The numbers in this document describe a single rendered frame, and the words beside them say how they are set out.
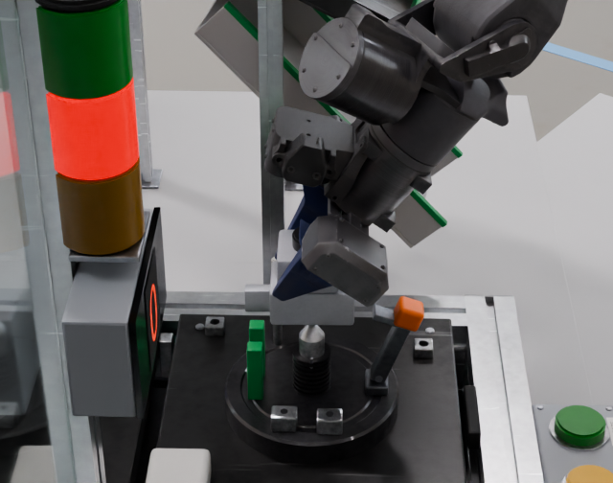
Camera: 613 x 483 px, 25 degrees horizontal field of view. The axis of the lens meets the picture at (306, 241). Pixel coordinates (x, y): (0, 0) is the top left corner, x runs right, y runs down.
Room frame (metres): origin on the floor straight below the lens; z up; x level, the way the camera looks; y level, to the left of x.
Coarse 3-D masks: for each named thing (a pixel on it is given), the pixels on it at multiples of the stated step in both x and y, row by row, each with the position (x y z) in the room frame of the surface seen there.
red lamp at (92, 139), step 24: (48, 96) 0.66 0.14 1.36; (120, 96) 0.66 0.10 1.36; (72, 120) 0.65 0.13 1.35; (96, 120) 0.65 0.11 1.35; (120, 120) 0.66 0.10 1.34; (72, 144) 0.65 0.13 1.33; (96, 144) 0.65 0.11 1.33; (120, 144) 0.66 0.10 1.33; (72, 168) 0.66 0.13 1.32; (96, 168) 0.65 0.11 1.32; (120, 168) 0.66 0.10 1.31
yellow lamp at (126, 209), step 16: (64, 176) 0.66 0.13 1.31; (112, 176) 0.66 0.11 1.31; (128, 176) 0.66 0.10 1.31; (64, 192) 0.66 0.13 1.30; (80, 192) 0.65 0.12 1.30; (96, 192) 0.65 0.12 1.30; (112, 192) 0.66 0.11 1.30; (128, 192) 0.66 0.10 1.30; (64, 208) 0.66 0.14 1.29; (80, 208) 0.65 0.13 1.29; (96, 208) 0.65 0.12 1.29; (112, 208) 0.66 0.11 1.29; (128, 208) 0.66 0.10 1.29; (64, 224) 0.66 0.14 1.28; (80, 224) 0.65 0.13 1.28; (96, 224) 0.65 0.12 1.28; (112, 224) 0.66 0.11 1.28; (128, 224) 0.66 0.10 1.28; (144, 224) 0.68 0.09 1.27; (64, 240) 0.66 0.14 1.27; (80, 240) 0.66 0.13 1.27; (96, 240) 0.65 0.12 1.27; (112, 240) 0.66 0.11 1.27; (128, 240) 0.66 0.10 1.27
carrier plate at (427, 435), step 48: (192, 336) 0.95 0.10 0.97; (240, 336) 0.95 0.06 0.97; (384, 336) 0.95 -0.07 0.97; (432, 336) 0.95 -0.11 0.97; (192, 384) 0.89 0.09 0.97; (432, 384) 0.89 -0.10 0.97; (192, 432) 0.83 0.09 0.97; (432, 432) 0.83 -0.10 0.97; (240, 480) 0.78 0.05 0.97; (288, 480) 0.78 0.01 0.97; (336, 480) 0.78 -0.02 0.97; (384, 480) 0.78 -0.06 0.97; (432, 480) 0.78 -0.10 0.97
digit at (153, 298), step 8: (152, 256) 0.69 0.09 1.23; (152, 264) 0.69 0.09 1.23; (152, 272) 0.69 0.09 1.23; (152, 280) 0.68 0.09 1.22; (152, 288) 0.68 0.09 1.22; (152, 296) 0.68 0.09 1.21; (152, 304) 0.68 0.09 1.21; (152, 312) 0.68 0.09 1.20; (152, 320) 0.67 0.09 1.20; (152, 328) 0.67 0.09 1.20; (152, 336) 0.67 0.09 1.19; (152, 344) 0.67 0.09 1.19; (152, 352) 0.66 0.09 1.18; (152, 360) 0.66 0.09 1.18
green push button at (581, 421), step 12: (564, 408) 0.86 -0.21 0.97; (576, 408) 0.86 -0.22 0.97; (588, 408) 0.86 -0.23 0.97; (564, 420) 0.84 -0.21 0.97; (576, 420) 0.84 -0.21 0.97; (588, 420) 0.84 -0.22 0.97; (600, 420) 0.84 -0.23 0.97; (564, 432) 0.83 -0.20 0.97; (576, 432) 0.83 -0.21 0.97; (588, 432) 0.83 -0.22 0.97; (600, 432) 0.83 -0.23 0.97; (576, 444) 0.82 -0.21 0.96; (588, 444) 0.82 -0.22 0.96
